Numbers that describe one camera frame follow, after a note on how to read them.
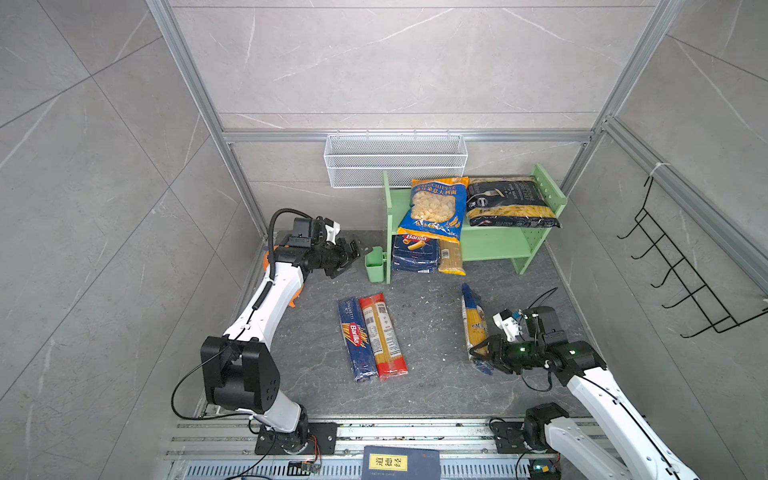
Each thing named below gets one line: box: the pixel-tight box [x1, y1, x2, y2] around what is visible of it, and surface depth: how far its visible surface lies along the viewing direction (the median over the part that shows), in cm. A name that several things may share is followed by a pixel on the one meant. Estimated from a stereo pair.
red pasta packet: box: [359, 293, 409, 381], surface depth 89 cm
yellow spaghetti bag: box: [438, 239, 466, 276], surface depth 93 cm
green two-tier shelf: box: [383, 170, 412, 285], surface depth 85 cm
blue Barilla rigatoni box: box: [392, 234, 441, 273], surface depth 92 cm
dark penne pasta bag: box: [466, 176, 562, 229], surface depth 85 cm
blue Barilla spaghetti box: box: [338, 298, 378, 383], surface depth 88 cm
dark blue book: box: [361, 445, 441, 480], surface depth 70 cm
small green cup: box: [365, 246, 384, 283], surface depth 100 cm
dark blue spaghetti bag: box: [461, 283, 493, 375], surface depth 79 cm
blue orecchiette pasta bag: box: [398, 176, 469, 245], surface depth 83 cm
